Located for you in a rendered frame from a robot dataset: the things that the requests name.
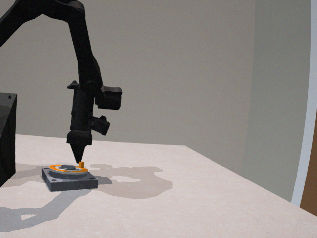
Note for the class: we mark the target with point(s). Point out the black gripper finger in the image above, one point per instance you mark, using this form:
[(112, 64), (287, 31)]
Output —
[(78, 151)]

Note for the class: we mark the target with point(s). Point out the orange round plate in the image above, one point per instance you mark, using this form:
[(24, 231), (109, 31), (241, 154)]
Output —
[(78, 169)]

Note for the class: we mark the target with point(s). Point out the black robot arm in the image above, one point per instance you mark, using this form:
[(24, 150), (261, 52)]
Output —
[(90, 85)]

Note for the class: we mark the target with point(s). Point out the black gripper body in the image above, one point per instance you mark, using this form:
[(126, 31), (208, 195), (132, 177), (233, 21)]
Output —
[(79, 133)]

